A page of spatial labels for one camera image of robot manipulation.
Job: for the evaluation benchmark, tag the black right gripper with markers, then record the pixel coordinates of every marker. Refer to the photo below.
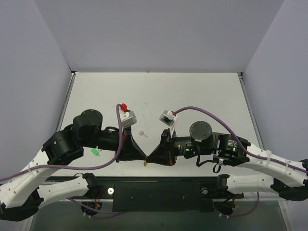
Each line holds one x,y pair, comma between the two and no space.
167,147

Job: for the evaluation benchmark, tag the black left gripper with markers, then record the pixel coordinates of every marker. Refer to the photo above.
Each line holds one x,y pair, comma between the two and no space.
125,144

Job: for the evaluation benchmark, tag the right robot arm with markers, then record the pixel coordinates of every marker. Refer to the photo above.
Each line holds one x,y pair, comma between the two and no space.
286,178

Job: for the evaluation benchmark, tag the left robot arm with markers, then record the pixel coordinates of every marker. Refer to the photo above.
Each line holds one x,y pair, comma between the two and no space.
22,195

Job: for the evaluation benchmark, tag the loose silver key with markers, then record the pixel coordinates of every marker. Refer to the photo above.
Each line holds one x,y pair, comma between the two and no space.
141,133

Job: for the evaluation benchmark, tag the green key tag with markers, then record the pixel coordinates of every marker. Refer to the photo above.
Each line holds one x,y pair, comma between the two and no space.
95,152

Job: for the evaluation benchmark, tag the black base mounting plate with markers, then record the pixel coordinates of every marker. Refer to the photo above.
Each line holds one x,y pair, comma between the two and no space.
165,194

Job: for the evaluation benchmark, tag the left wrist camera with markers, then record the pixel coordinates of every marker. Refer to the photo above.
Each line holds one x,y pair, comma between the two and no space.
128,119

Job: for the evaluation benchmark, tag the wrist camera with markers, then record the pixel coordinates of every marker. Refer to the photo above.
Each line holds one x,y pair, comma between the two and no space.
170,119
128,119

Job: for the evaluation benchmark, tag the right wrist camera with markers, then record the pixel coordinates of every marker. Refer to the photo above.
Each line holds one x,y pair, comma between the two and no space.
170,119

